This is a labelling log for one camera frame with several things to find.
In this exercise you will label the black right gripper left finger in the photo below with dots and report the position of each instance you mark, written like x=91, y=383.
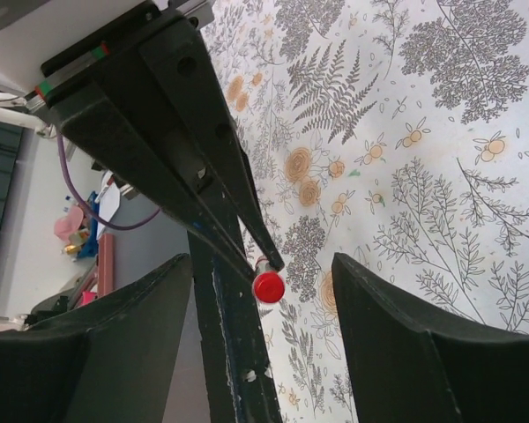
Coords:
x=109, y=361

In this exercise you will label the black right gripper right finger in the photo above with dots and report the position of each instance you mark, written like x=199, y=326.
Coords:
x=410, y=361

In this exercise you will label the red capped whiteboard marker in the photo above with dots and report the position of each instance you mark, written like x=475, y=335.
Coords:
x=268, y=286

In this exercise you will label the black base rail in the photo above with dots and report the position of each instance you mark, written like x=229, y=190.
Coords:
x=238, y=374

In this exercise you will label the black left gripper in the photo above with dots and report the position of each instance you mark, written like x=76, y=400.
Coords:
x=153, y=59

